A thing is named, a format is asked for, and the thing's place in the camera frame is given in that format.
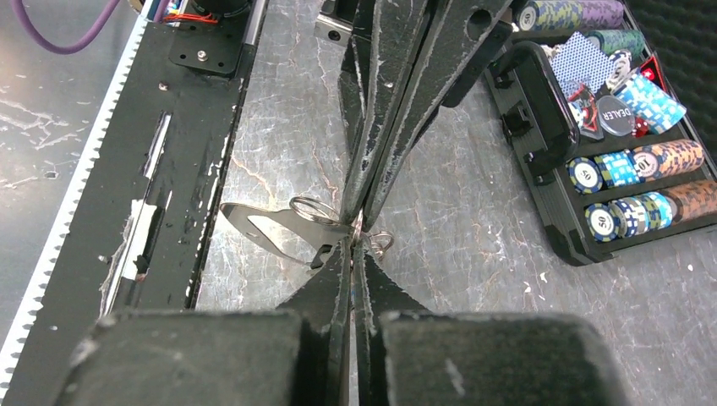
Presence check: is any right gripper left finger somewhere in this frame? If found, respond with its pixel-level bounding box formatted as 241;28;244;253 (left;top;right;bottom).
278;238;352;405

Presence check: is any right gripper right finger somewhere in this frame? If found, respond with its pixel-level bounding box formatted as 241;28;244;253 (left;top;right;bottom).
353;248;431;405

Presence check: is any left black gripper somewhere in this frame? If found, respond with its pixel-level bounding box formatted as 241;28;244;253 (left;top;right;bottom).
315;1;511;231

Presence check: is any blue patterned card deck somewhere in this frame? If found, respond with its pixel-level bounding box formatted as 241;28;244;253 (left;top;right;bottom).
550;32;615;97

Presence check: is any black dealer button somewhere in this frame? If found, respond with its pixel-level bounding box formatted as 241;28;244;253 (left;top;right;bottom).
596;95;636;137

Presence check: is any black poker chip case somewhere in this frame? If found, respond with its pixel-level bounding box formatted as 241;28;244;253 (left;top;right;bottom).
485;1;716;266

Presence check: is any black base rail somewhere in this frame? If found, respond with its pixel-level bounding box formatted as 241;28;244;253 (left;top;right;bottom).
1;1;267;405

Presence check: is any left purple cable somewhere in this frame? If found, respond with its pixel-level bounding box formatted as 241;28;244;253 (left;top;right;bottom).
9;0;122;56

